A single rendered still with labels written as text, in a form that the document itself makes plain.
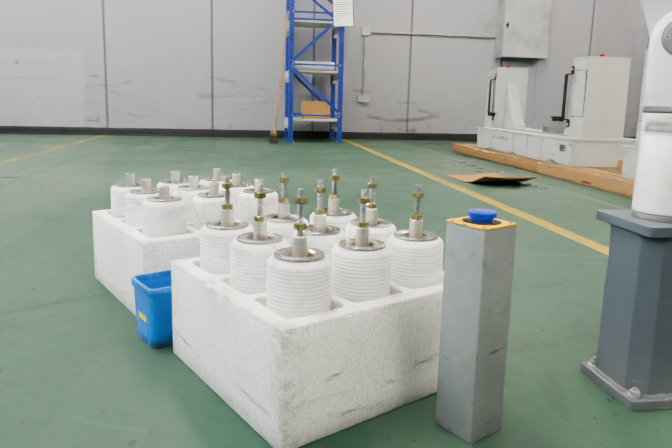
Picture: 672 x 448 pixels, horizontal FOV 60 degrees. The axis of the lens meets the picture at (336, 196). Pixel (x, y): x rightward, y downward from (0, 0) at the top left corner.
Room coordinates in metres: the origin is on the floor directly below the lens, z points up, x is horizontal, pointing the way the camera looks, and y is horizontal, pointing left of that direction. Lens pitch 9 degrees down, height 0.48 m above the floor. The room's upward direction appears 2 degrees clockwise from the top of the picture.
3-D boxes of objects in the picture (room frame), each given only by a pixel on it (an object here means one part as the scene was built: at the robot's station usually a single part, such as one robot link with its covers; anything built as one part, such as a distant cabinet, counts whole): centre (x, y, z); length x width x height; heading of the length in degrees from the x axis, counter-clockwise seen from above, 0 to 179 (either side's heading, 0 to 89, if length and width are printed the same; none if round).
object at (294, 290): (0.82, 0.05, 0.16); 0.10 x 0.10 x 0.18
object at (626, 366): (0.94, -0.54, 0.15); 0.15 x 0.15 x 0.30; 9
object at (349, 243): (0.89, -0.04, 0.25); 0.08 x 0.08 x 0.01
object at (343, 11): (6.49, -0.02, 1.45); 0.25 x 0.03 x 0.39; 99
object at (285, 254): (0.82, 0.05, 0.25); 0.08 x 0.08 x 0.01
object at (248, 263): (0.92, 0.12, 0.16); 0.10 x 0.10 x 0.18
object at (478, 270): (0.80, -0.21, 0.16); 0.07 x 0.07 x 0.31; 37
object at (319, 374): (0.99, 0.03, 0.09); 0.39 x 0.39 x 0.18; 37
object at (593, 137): (4.65, -1.69, 0.45); 1.61 x 0.57 x 0.74; 9
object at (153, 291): (1.16, 0.26, 0.06); 0.30 x 0.11 x 0.12; 128
